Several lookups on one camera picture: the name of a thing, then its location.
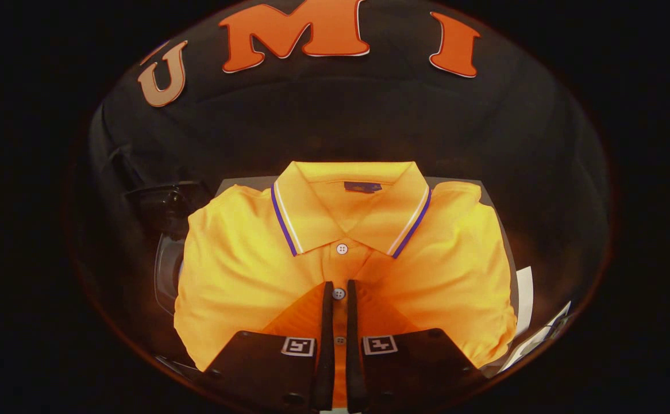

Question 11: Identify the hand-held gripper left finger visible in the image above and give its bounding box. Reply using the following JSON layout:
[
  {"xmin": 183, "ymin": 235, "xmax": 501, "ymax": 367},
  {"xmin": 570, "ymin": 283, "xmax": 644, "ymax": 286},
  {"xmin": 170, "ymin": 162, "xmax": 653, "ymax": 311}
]
[{"xmin": 200, "ymin": 280, "xmax": 336, "ymax": 412}]

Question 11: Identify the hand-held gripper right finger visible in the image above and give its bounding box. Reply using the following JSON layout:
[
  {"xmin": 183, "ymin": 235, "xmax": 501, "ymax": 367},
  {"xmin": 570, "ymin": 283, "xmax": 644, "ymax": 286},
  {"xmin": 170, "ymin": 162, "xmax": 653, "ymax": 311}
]
[{"xmin": 345, "ymin": 280, "xmax": 488, "ymax": 412}]

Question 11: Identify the yellow polo shirt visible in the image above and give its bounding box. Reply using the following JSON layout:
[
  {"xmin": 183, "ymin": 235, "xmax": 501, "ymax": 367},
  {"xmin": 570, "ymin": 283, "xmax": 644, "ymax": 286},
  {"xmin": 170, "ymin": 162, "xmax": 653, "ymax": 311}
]
[{"xmin": 173, "ymin": 161, "xmax": 518, "ymax": 409}]

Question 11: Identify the grey washing machine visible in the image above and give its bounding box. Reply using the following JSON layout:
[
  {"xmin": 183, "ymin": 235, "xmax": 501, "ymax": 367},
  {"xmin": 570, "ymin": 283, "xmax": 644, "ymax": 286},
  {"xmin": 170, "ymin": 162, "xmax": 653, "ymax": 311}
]
[{"xmin": 152, "ymin": 233, "xmax": 192, "ymax": 318}]

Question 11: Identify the white paper sheet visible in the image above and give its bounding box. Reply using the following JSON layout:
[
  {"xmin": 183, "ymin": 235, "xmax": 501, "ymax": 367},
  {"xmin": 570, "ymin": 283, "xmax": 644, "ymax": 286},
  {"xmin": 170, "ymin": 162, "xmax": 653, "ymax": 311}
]
[
  {"xmin": 499, "ymin": 302, "xmax": 572, "ymax": 371},
  {"xmin": 516, "ymin": 266, "xmax": 534, "ymax": 337}
]

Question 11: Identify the black backdrop cloth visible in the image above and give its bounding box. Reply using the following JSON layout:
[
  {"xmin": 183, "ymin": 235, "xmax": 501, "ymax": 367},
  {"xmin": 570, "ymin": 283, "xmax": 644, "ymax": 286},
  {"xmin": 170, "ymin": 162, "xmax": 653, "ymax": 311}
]
[{"xmin": 74, "ymin": 0, "xmax": 611, "ymax": 374}]

